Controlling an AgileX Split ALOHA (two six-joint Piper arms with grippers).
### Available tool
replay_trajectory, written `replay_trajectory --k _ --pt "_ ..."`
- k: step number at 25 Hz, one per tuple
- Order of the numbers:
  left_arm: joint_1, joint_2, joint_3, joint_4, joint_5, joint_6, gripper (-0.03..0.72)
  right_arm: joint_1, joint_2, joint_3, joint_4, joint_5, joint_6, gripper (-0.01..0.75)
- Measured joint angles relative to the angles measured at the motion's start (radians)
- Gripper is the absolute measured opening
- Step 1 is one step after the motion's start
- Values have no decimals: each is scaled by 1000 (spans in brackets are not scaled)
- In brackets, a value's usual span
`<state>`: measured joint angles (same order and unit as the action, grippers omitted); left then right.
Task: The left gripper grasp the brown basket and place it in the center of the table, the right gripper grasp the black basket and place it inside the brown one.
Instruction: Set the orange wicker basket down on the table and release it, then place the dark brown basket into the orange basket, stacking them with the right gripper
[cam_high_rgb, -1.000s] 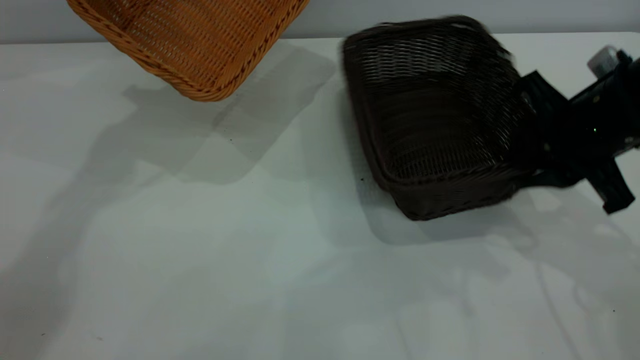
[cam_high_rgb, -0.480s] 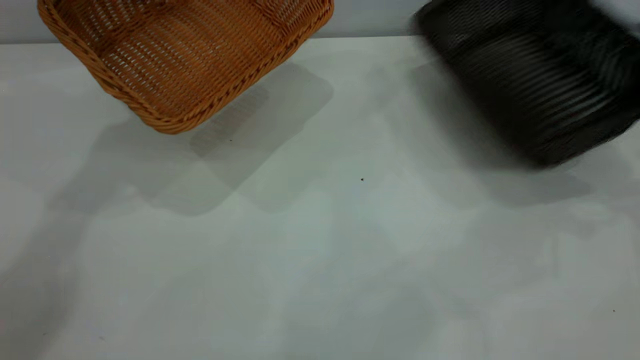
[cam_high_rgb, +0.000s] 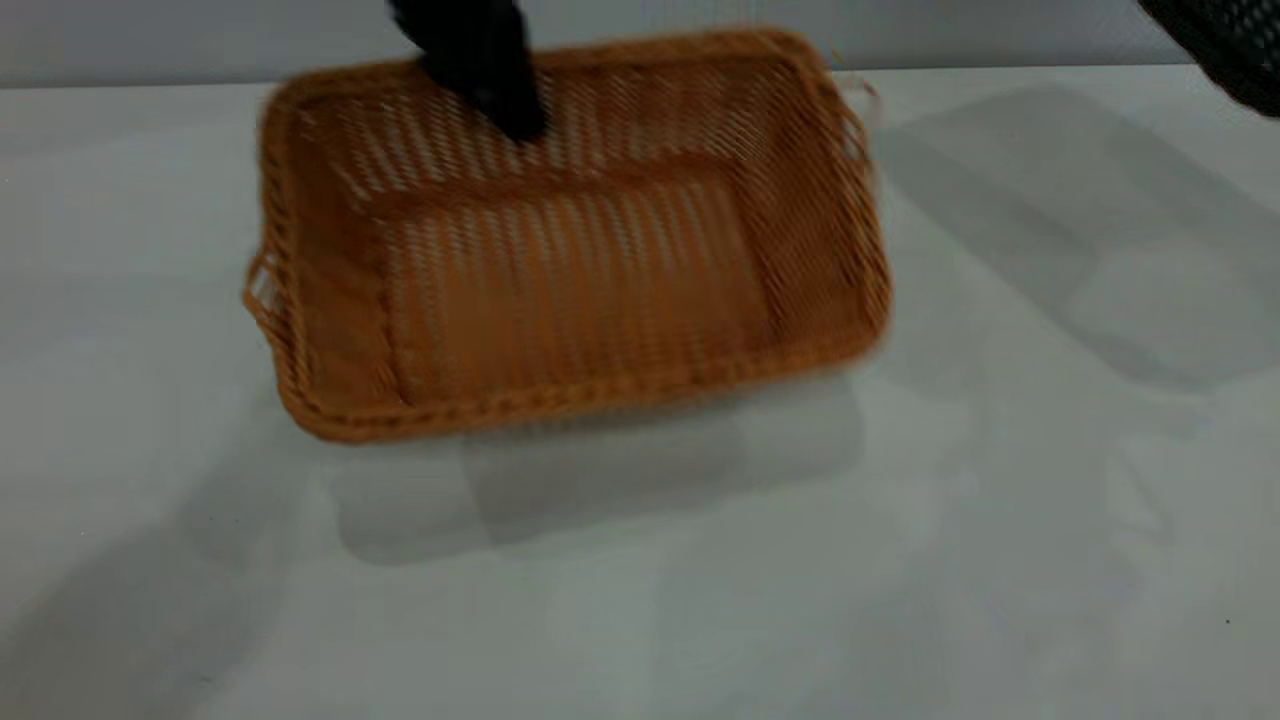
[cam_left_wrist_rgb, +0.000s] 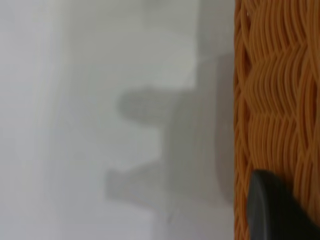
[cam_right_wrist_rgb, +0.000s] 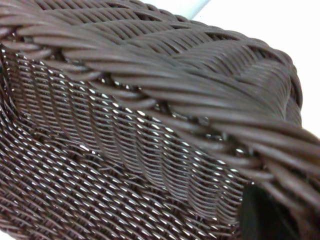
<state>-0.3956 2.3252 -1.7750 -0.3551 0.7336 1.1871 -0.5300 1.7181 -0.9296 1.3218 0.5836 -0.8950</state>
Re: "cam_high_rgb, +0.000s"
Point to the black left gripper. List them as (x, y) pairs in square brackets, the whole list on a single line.
[(460, 25)]

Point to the dark brown woven wicker basket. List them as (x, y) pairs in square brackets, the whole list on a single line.
[(1235, 45)]

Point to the orange-brown woven wicker basket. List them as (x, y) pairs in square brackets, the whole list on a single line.
[(560, 280)]

